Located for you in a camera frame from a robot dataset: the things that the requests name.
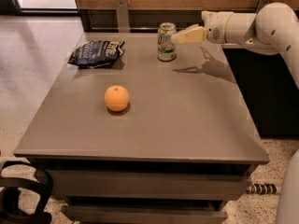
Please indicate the green white 7up can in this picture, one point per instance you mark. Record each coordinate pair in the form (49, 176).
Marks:
(166, 48)

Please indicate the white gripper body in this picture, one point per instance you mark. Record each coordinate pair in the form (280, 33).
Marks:
(215, 27)

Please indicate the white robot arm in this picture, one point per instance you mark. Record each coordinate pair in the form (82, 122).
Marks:
(274, 29)

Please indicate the upper grey drawer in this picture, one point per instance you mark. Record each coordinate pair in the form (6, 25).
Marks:
(148, 185)

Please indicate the blue chip bag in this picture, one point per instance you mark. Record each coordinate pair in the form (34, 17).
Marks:
(96, 53)

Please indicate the orange fruit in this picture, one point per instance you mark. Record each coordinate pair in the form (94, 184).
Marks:
(116, 98)

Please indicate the grey drawer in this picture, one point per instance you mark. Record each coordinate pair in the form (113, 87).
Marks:
(148, 185)
(119, 215)

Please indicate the left metal wall bracket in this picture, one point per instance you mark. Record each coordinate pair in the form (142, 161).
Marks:
(122, 14)

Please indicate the metal wall bracket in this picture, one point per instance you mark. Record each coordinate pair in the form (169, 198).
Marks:
(122, 14)
(261, 4)

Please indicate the black curved robot base part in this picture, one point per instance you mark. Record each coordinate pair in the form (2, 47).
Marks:
(10, 196)

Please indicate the lower grey drawer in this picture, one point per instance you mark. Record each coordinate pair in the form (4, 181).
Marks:
(119, 215)

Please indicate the right metal wall bracket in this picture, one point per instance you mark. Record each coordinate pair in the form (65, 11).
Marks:
(261, 4)

